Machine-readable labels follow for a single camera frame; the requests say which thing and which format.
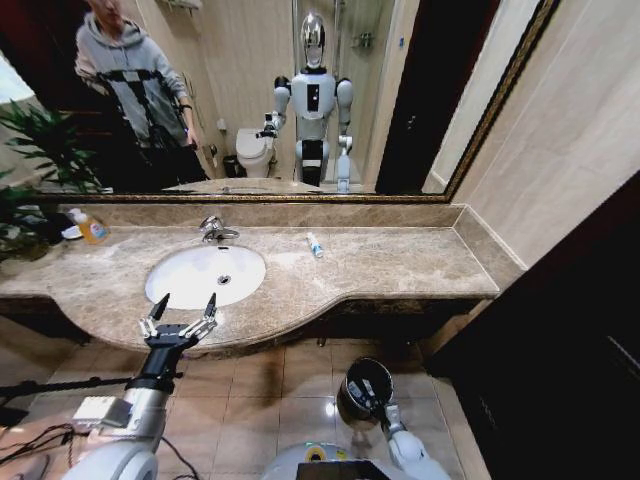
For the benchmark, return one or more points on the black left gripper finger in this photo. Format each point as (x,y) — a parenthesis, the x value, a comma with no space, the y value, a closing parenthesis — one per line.
(206,319)
(156,312)

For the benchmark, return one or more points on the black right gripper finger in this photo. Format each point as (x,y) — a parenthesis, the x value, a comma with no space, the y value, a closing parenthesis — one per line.
(368,388)
(354,388)

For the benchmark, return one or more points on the dark round trash bin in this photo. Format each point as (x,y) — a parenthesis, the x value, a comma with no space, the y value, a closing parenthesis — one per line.
(362,400)

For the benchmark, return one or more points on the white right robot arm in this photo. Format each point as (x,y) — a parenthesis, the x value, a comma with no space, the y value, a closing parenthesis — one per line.
(412,450)

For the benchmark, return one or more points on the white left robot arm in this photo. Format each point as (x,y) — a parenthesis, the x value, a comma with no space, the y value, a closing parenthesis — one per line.
(125,440)

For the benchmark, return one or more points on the white oval sink basin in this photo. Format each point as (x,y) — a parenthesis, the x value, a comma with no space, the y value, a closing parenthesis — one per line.
(200,280)

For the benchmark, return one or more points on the chrome sink drain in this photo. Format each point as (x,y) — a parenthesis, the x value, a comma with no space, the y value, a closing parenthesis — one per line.
(225,279)

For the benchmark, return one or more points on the white robot front shell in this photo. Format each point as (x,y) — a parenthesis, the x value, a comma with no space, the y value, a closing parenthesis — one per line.
(320,462)

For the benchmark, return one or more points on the chrome faucet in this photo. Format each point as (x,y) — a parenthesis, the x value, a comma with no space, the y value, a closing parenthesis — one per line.
(215,230)

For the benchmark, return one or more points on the orange soap pump bottle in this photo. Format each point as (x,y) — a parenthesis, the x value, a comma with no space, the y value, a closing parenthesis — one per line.
(92,230)

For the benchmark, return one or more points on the small white dish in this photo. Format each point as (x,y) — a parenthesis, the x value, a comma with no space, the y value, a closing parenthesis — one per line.
(71,232)

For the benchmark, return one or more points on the marble vanity counter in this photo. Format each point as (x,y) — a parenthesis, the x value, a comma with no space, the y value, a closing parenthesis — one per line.
(375,270)

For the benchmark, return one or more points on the small white blue tube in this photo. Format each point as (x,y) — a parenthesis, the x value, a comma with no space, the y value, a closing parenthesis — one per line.
(315,245)

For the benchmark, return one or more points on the black plant pot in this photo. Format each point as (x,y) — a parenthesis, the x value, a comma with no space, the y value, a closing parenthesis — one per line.
(52,225)

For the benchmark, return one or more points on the dark wooden door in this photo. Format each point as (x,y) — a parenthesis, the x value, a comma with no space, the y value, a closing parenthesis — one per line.
(550,350)

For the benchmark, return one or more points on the green leafy plant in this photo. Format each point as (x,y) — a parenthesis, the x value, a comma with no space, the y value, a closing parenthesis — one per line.
(45,150)

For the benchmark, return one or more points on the person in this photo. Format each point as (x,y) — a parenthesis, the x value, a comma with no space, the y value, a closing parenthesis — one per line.
(130,90)

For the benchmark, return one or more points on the dark framed wall mirror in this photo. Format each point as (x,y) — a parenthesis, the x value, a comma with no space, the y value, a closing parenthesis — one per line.
(240,75)

